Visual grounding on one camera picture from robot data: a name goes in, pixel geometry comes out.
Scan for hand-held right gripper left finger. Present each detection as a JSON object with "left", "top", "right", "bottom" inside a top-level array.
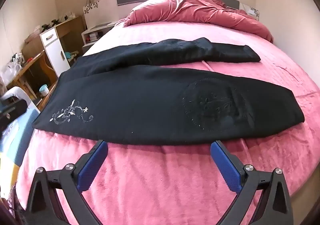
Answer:
[{"left": 24, "top": 139, "right": 109, "bottom": 225}]

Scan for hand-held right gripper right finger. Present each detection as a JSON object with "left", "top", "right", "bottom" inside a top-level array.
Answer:
[{"left": 210, "top": 140, "right": 294, "bottom": 225}]

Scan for black pants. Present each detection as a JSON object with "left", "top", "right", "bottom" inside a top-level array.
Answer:
[{"left": 33, "top": 37, "right": 305, "bottom": 146}]

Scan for blue and white chair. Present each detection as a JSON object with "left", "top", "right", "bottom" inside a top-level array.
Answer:
[{"left": 0, "top": 86, "right": 42, "bottom": 190}]

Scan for clear plastic bag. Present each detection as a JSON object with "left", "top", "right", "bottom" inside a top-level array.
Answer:
[{"left": 0, "top": 53, "right": 24, "bottom": 86}]

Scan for pink bed blanket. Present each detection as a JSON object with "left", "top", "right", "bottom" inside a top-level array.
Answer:
[{"left": 15, "top": 18, "right": 320, "bottom": 225}]

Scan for wooden shelf unit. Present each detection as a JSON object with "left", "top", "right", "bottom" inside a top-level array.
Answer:
[{"left": 5, "top": 16, "right": 87, "bottom": 111}]

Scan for white cabinet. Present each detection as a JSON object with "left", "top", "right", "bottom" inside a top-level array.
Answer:
[{"left": 39, "top": 27, "right": 72, "bottom": 71}]

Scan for teal container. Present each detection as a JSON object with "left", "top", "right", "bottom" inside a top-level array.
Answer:
[{"left": 64, "top": 51, "right": 78, "bottom": 62}]

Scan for grey nightstand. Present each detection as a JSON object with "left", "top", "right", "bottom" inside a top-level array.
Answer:
[{"left": 82, "top": 22, "right": 118, "bottom": 51}]

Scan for white flower-print board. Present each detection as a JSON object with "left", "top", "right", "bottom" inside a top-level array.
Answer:
[
  {"left": 241, "top": 3, "right": 260, "bottom": 19},
  {"left": 82, "top": 0, "right": 118, "bottom": 25}
]

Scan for red duvet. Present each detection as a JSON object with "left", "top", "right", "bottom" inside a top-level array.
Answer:
[{"left": 124, "top": 0, "right": 274, "bottom": 42}]

